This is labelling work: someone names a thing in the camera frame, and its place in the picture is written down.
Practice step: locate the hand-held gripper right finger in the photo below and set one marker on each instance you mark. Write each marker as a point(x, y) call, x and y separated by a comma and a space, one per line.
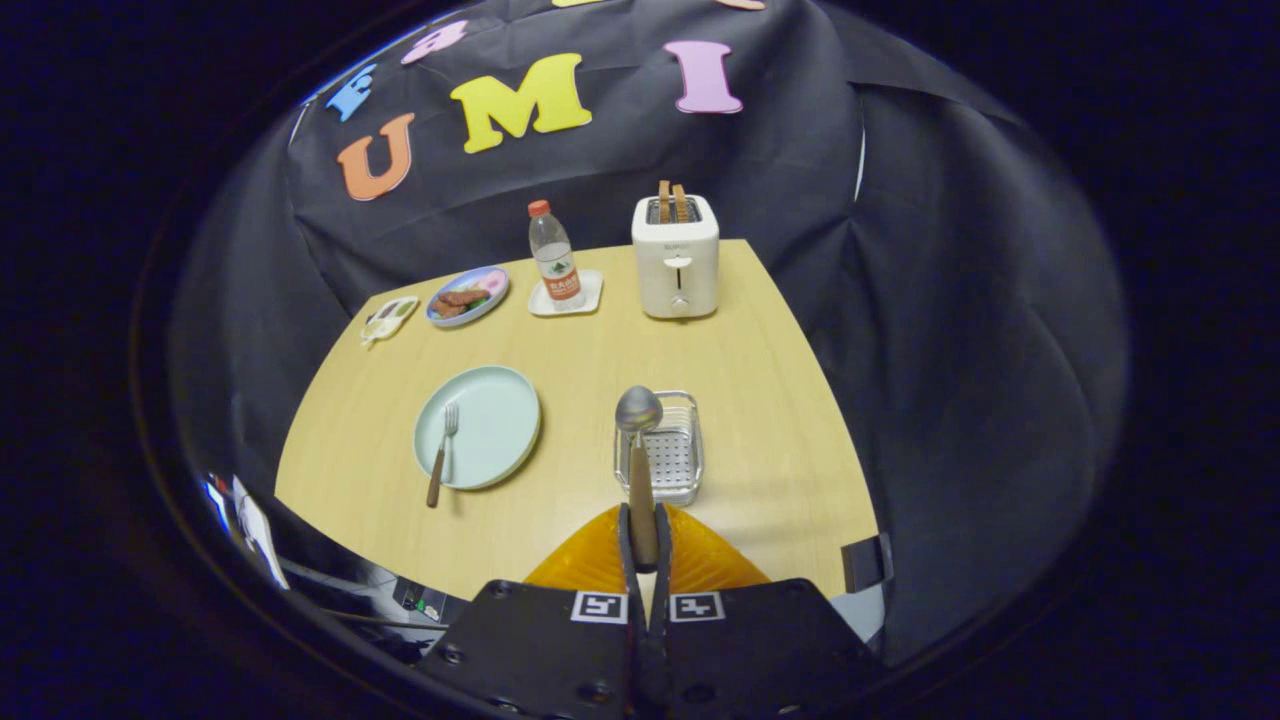
point(663, 570)

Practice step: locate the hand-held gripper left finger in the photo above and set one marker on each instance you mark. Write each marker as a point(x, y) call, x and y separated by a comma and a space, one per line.
point(627, 570)

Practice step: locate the light green plate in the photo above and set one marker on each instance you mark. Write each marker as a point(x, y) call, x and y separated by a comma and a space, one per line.
point(495, 420)

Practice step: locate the black table clamp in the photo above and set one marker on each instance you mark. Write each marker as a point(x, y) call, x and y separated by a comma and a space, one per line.
point(865, 565)

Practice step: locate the white square coaster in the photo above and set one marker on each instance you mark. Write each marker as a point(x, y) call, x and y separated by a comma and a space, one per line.
point(592, 285)

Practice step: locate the white toaster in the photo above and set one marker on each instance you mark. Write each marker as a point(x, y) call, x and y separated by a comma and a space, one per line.
point(655, 280)

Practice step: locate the blue plate with food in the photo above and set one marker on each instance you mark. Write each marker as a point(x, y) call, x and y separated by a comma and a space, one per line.
point(478, 312)

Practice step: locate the brown sausage piece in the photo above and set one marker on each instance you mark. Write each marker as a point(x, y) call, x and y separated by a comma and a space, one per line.
point(450, 309)
point(465, 297)

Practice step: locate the pink ham slice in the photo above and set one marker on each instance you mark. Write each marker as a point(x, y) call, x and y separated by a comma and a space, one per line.
point(493, 281)

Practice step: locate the clear water bottle red cap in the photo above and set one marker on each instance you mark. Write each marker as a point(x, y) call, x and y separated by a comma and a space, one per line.
point(555, 250)

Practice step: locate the white divided sauce dish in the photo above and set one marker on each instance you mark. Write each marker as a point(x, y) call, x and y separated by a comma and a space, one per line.
point(392, 318)

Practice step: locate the brown toast slice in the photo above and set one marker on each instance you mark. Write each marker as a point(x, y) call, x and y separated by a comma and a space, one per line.
point(664, 200)
point(681, 203)

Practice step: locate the black backdrop cloth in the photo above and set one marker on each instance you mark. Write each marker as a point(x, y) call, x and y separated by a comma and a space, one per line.
point(950, 300)

